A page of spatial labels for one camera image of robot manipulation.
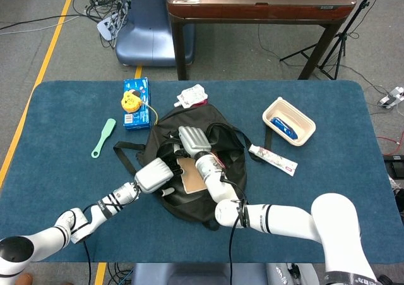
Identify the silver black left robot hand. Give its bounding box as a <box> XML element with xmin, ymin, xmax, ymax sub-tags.
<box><xmin>134</xmin><ymin>157</ymin><xmax>186</xmax><ymax>198</ymax></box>

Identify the blue cookie box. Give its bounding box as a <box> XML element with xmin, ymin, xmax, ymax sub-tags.
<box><xmin>122</xmin><ymin>77</ymin><xmax>152</xmax><ymax>131</ymax></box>

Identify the blue carpet table cover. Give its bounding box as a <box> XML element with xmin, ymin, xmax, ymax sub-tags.
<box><xmin>0</xmin><ymin>80</ymin><xmax>397</xmax><ymax>264</ymax></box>

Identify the white power strip with plugs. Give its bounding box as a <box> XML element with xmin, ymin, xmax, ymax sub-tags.
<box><xmin>96</xmin><ymin>15</ymin><xmax>121</xmax><ymax>42</ymax></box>

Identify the mint green scrub brush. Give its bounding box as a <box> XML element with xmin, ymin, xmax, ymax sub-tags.
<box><xmin>91</xmin><ymin>118</ymin><xmax>117</xmax><ymax>159</ymax></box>

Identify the brown mahjong table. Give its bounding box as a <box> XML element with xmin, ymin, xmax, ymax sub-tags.
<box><xmin>166</xmin><ymin>0</ymin><xmax>357</xmax><ymax>81</ymax></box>

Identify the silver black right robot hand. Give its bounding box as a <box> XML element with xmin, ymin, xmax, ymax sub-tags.
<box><xmin>169</xmin><ymin>125</ymin><xmax>213</xmax><ymax>159</ymax></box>

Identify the beige plastic food container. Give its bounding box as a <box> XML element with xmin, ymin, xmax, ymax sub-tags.
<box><xmin>262</xmin><ymin>97</ymin><xmax>317</xmax><ymax>147</ymax></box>

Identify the red cable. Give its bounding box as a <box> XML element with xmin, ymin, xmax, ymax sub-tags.
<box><xmin>376</xmin><ymin>135</ymin><xmax>404</xmax><ymax>157</ymax></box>

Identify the black cable bundle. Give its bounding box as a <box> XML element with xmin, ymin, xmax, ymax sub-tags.
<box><xmin>71</xmin><ymin>0</ymin><xmax>132</xmax><ymax>49</ymax></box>

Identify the yellow tape measure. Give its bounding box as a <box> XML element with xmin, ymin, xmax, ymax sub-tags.
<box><xmin>120</xmin><ymin>90</ymin><xmax>159</xmax><ymax>125</ymax></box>

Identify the black floor device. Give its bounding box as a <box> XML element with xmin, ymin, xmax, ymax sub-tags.
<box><xmin>383</xmin><ymin>154</ymin><xmax>404</xmax><ymax>180</ymax></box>

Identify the brown kraft spiral notebook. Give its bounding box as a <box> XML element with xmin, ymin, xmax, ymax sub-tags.
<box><xmin>175</xmin><ymin>156</ymin><xmax>209</xmax><ymax>195</ymax></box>

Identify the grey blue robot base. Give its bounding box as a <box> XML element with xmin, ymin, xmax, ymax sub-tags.
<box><xmin>131</xmin><ymin>262</ymin><xmax>320</xmax><ymax>285</ymax></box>

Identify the white red spout pouch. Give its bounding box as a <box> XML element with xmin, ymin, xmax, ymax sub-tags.
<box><xmin>173</xmin><ymin>84</ymin><xmax>210</xmax><ymax>109</ymax></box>

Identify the white toothpaste tube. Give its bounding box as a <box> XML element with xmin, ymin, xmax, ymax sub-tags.
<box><xmin>248</xmin><ymin>144</ymin><xmax>299</xmax><ymax>177</ymax></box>

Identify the blue snack packet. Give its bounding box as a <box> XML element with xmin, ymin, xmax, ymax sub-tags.
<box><xmin>271</xmin><ymin>116</ymin><xmax>299</xmax><ymax>140</ymax></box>

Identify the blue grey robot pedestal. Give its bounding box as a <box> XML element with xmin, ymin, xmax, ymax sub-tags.
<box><xmin>115</xmin><ymin>0</ymin><xmax>195</xmax><ymax>67</ymax></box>

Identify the black tripod stand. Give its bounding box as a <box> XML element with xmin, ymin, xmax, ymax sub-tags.
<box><xmin>279</xmin><ymin>0</ymin><xmax>383</xmax><ymax>81</ymax></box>

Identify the black fabric backpack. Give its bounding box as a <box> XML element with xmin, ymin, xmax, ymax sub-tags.
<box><xmin>113</xmin><ymin>104</ymin><xmax>273</xmax><ymax>231</ymax></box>

